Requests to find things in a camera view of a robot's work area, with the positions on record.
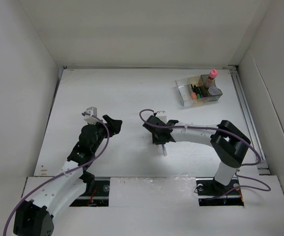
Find pink cap glue bottle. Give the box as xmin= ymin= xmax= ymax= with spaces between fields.
xmin=203 ymin=69 xmax=218 ymax=89

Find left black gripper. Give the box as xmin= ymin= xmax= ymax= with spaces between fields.
xmin=88 ymin=115 xmax=121 ymax=152

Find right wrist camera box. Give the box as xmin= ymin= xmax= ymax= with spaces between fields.
xmin=154 ymin=111 xmax=167 ymax=123

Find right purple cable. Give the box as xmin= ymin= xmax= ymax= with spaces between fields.
xmin=139 ymin=109 xmax=272 ymax=200

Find orange highlighter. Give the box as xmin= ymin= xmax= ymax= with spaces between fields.
xmin=191 ymin=84 xmax=197 ymax=99

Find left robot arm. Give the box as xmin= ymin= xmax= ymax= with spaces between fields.
xmin=13 ymin=113 xmax=122 ymax=236

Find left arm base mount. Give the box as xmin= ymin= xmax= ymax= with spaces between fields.
xmin=70 ymin=177 xmax=110 ymax=207

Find green highlighter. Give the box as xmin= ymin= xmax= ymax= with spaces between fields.
xmin=194 ymin=86 xmax=203 ymax=98

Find teal pen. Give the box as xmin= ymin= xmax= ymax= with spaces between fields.
xmin=178 ymin=88 xmax=184 ymax=107

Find purple cable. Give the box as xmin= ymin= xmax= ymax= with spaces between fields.
xmin=2 ymin=112 xmax=111 ymax=236
xmin=139 ymin=109 xmax=272 ymax=200

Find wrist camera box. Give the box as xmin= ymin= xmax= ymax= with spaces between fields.
xmin=82 ymin=107 xmax=98 ymax=124
xmin=154 ymin=111 xmax=167 ymax=123

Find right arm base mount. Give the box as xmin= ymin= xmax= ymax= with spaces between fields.
xmin=194 ymin=177 xmax=244 ymax=207

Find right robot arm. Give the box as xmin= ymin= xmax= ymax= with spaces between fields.
xmin=143 ymin=115 xmax=251 ymax=194

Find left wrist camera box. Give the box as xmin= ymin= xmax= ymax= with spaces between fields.
xmin=82 ymin=107 xmax=98 ymax=124

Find blue pen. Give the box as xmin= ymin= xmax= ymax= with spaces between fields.
xmin=161 ymin=145 xmax=167 ymax=156

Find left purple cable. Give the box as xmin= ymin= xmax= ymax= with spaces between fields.
xmin=2 ymin=112 xmax=111 ymax=236

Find three-compartment plastic organizer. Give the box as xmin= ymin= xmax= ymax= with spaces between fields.
xmin=175 ymin=74 xmax=223 ymax=107

